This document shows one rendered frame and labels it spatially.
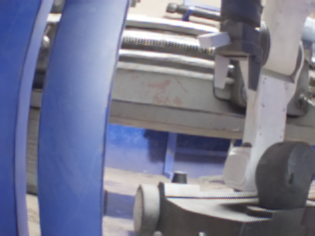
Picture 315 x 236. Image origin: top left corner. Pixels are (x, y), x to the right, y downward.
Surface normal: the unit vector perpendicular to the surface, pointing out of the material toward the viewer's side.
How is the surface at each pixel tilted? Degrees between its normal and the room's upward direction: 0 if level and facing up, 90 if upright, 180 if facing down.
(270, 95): 91
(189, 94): 90
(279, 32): 134
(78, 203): 90
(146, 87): 90
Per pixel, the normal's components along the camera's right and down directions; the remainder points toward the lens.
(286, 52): 0.11, 0.46
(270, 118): 0.18, -0.03
